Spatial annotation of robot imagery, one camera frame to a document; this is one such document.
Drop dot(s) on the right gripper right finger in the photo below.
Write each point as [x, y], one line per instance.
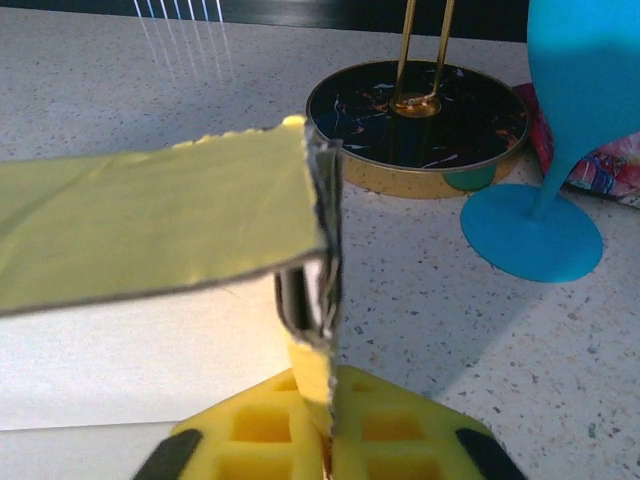
[400, 440]

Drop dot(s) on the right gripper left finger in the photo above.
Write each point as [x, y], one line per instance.
[250, 445]

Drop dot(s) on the yellow paper box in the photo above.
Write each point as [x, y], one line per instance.
[150, 210]

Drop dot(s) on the purple candy bag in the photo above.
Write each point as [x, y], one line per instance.
[600, 170]

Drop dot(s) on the blue plastic goblet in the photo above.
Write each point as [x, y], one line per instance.
[575, 65]

